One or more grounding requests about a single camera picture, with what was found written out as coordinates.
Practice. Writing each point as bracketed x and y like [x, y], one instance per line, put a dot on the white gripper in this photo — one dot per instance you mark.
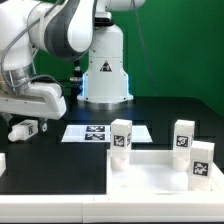
[42, 100]

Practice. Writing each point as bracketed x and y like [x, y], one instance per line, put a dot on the white square table top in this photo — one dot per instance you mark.
[151, 172]

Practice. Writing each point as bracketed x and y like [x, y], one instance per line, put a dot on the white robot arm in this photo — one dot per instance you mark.
[67, 29]

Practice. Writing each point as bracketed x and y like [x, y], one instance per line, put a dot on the white left fence block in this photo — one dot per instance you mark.
[2, 163]

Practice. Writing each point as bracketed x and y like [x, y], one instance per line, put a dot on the white marker base plate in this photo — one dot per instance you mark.
[101, 133]

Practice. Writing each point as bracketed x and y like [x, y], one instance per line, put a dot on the white front fence rail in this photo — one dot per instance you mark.
[98, 209]

